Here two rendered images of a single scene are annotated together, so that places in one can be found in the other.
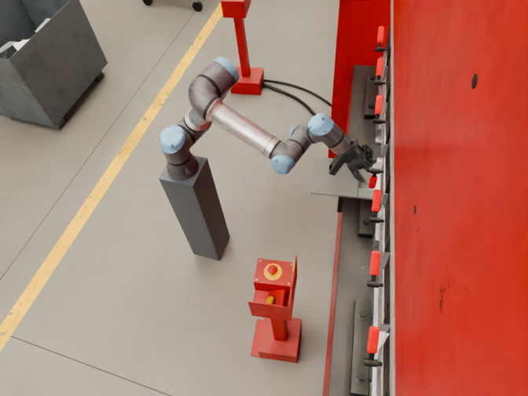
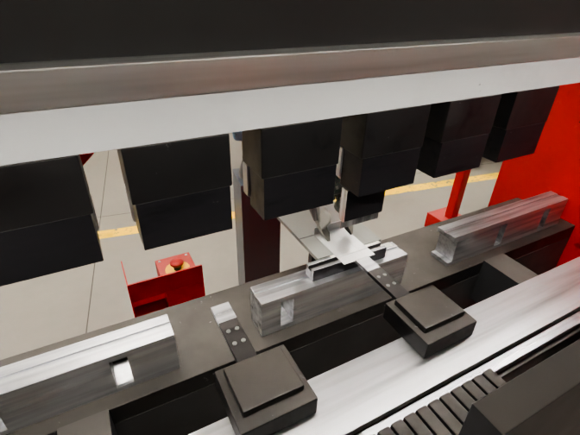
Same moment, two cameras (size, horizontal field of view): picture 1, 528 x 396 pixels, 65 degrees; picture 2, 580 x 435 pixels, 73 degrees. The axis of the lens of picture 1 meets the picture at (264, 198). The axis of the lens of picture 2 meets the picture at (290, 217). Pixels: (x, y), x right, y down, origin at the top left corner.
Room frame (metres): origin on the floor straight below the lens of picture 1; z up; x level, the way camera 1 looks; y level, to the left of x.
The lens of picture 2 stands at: (0.31, -0.88, 1.54)
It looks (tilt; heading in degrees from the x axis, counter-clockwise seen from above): 32 degrees down; 45
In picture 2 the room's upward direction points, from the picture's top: 2 degrees clockwise
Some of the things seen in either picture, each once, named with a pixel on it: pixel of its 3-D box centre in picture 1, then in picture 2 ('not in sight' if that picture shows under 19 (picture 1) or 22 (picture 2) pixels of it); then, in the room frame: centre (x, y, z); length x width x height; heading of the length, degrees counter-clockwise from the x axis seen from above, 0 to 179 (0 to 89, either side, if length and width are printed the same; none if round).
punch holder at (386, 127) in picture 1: (397, 128); (379, 144); (0.95, -0.48, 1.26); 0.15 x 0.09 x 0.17; 164
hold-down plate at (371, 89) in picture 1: (371, 95); not in sight; (1.52, -0.58, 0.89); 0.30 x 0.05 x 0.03; 164
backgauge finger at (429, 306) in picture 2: not in sight; (401, 291); (0.88, -0.62, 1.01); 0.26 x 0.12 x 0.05; 74
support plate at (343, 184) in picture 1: (346, 177); (321, 223); (0.97, -0.33, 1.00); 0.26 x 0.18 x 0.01; 74
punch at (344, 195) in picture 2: not in sight; (362, 204); (0.93, -0.47, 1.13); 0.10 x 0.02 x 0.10; 164
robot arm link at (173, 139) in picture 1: (175, 143); not in sight; (1.33, 0.36, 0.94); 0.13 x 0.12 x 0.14; 140
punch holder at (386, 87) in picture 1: (397, 88); (451, 130); (1.14, -0.53, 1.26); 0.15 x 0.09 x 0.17; 164
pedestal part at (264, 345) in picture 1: (276, 337); not in sight; (0.68, 0.04, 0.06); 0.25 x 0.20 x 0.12; 74
